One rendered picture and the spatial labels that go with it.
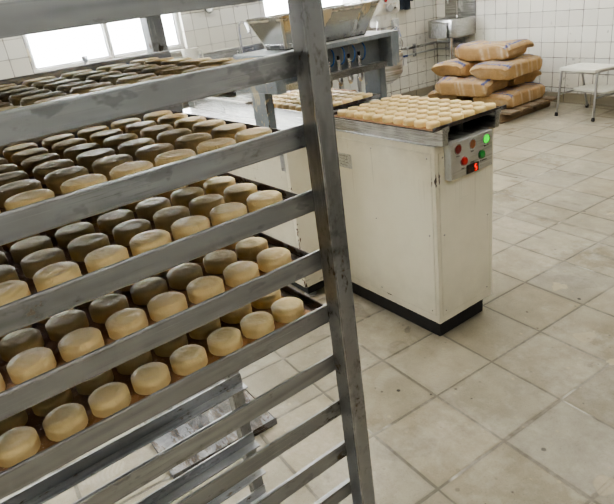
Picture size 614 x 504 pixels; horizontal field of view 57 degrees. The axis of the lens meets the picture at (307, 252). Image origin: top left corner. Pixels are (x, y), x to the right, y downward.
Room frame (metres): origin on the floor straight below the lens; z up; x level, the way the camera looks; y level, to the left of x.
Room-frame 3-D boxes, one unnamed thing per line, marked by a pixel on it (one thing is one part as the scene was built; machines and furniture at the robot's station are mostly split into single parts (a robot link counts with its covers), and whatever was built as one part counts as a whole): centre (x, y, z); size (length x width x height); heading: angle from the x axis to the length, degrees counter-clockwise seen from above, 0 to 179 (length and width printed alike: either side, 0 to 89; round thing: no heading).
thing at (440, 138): (2.78, 0.00, 0.87); 2.01 x 0.03 x 0.07; 33
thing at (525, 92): (5.74, -2.28, 0.19); 0.72 x 0.42 x 0.15; 125
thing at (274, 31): (2.77, -0.18, 1.25); 0.56 x 0.29 x 0.14; 123
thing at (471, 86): (5.88, -1.92, 0.32); 0.72 x 0.42 x 0.17; 35
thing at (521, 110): (5.99, -2.11, 0.06); 1.20 x 0.80 x 0.11; 33
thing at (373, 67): (2.77, -0.18, 1.01); 0.72 x 0.33 x 0.34; 123
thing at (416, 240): (2.34, -0.46, 0.45); 0.70 x 0.34 x 0.90; 33
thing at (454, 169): (2.04, -0.65, 0.77); 0.24 x 0.04 x 0.14; 123
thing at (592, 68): (5.25, -2.85, 0.23); 0.45 x 0.45 x 0.46; 22
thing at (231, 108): (3.05, 0.25, 0.88); 1.28 x 0.01 x 0.07; 33
